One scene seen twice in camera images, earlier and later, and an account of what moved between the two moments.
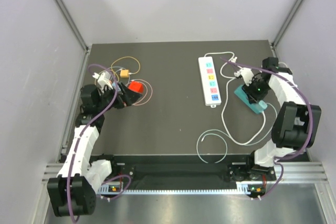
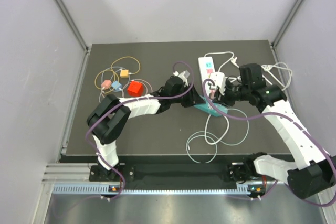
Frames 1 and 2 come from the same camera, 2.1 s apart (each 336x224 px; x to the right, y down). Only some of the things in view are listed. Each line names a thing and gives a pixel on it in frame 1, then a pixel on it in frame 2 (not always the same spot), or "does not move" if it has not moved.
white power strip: [210, 86] does not move
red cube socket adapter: [136, 86] does not move
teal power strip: [240, 93] → [215, 109]
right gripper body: [258, 89] → [232, 93]
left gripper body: [122, 100] → [189, 99]
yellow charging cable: [130, 73] does not move
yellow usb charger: [124, 73] does not move
